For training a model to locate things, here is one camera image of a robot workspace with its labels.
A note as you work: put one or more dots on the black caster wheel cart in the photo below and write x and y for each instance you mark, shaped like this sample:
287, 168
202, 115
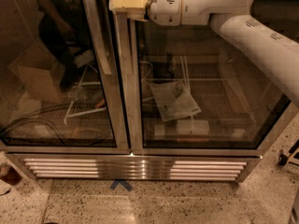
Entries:
292, 158

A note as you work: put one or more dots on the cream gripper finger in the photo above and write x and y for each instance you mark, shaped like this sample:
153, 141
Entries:
137, 16
129, 6

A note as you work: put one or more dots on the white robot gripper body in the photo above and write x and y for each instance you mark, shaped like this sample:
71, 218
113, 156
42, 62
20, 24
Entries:
165, 4

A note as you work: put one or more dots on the small white block inside fridge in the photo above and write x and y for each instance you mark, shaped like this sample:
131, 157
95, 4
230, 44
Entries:
159, 130

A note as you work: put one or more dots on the stainless glass door refrigerator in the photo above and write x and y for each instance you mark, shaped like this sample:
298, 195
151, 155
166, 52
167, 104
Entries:
62, 117

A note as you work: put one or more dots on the paper manual inside fridge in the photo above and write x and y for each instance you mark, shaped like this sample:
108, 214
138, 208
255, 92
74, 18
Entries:
174, 100

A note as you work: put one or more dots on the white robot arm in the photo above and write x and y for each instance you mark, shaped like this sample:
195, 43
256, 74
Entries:
273, 53

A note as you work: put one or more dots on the blue tape floor marker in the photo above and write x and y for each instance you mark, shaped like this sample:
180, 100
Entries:
123, 183

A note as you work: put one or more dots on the brown object at left edge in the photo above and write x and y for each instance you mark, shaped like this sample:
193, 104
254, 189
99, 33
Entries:
9, 175

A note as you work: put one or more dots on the left fridge door handle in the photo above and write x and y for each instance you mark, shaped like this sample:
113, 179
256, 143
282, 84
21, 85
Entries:
97, 36

